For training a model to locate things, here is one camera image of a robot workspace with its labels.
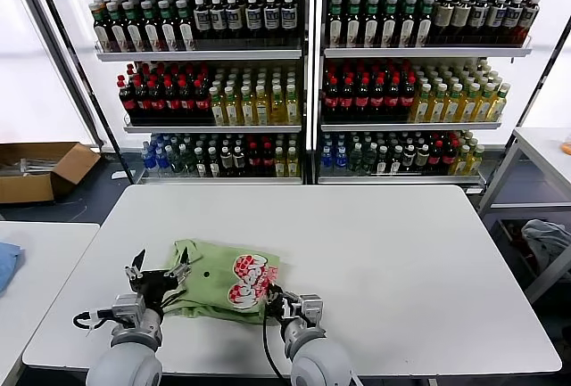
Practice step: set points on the yellow juice bottle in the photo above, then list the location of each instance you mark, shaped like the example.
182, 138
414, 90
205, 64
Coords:
467, 107
476, 162
262, 109
280, 164
278, 108
248, 109
452, 107
499, 106
436, 107
461, 162
217, 109
292, 108
420, 107
484, 106
232, 109
292, 164

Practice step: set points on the grey frame side table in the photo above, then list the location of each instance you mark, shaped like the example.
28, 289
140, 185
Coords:
542, 145

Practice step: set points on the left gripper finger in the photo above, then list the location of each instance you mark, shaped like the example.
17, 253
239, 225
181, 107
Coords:
135, 271
182, 270

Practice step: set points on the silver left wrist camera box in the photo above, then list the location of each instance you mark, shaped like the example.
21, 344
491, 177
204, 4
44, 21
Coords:
127, 306

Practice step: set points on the metal rods bundle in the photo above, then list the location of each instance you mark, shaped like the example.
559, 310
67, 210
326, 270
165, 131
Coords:
27, 166

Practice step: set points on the grey diagonal frame pole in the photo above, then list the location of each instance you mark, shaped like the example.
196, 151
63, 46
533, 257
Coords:
57, 47

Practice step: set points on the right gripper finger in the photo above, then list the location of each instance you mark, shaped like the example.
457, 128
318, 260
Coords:
272, 310
274, 293

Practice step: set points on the white paper scrap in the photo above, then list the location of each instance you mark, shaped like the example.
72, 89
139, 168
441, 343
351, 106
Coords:
119, 175

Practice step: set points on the orange object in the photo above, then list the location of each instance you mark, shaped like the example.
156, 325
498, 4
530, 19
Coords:
566, 148

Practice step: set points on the blue drink bottle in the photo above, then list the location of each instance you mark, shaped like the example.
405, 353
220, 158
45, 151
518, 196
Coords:
163, 159
341, 162
149, 158
327, 162

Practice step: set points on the blue folded cloth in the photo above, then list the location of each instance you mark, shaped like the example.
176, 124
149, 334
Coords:
9, 265

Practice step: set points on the dark bottle white cap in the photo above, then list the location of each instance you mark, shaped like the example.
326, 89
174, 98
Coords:
214, 164
395, 162
201, 164
382, 162

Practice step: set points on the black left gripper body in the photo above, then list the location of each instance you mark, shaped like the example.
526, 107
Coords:
156, 288

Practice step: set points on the white side table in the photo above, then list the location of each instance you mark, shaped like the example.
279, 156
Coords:
53, 252

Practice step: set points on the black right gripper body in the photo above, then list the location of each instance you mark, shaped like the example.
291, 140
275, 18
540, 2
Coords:
287, 308

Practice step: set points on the dark bottle green cap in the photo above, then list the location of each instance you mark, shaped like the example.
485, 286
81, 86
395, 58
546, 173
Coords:
101, 29
118, 29
336, 22
371, 22
353, 22
151, 28
407, 22
424, 22
186, 27
389, 22
134, 29
169, 27

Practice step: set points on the black storage crate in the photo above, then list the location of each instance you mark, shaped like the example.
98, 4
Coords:
508, 243

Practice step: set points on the black diagonal frame pole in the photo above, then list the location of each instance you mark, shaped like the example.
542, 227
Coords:
80, 69
545, 69

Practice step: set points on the cola bottle red cap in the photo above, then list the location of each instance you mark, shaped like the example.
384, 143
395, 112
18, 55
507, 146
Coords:
378, 101
157, 103
393, 101
143, 103
128, 103
268, 162
332, 101
408, 100
449, 158
347, 101
363, 101
436, 158
187, 103
172, 103
254, 162
202, 103

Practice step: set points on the green polo shirt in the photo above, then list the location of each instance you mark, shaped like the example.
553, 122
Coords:
214, 288

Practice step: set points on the dark bottle beige label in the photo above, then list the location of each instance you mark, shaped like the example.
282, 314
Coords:
496, 16
461, 18
444, 18

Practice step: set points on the white shelf rack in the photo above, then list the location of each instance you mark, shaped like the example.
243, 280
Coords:
424, 52
201, 55

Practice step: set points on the dark bottle grey label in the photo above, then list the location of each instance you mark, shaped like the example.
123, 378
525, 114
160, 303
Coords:
226, 163
422, 158
239, 163
409, 159

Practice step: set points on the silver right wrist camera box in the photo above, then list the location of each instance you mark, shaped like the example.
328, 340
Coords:
311, 308

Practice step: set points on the grey crumpled cloth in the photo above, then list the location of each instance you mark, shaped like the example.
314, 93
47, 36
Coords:
544, 239

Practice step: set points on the brown cardboard box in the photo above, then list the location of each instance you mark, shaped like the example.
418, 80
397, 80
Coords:
31, 187

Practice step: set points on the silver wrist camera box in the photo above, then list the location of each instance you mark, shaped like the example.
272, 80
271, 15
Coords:
127, 306
311, 308

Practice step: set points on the dark bottle white label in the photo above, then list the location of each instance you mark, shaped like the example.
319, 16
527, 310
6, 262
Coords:
253, 18
289, 17
528, 15
218, 18
271, 18
202, 19
234, 18
513, 16
478, 17

